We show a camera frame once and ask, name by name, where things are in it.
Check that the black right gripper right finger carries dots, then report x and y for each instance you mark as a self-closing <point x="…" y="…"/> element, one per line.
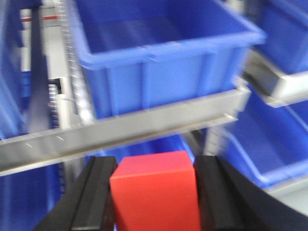
<point x="229" y="201"/>

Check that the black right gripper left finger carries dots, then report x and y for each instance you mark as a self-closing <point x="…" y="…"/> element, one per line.
<point x="87" y="205"/>

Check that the red cube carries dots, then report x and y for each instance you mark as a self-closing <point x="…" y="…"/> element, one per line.
<point x="156" y="192"/>

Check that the blue lower right bin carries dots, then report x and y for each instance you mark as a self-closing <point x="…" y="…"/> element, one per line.
<point x="269" y="145"/>

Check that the blue neighbour bin left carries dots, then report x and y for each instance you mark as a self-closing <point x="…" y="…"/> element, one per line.
<point x="11" y="83"/>

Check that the blue target bin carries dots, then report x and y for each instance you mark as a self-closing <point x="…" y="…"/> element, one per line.
<point x="139" y="54"/>

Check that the blue upper right bin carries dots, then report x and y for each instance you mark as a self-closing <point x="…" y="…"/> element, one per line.
<point x="286" y="25"/>

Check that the steel shelf front rail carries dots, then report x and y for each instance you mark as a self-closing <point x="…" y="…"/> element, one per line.
<point x="56" y="145"/>

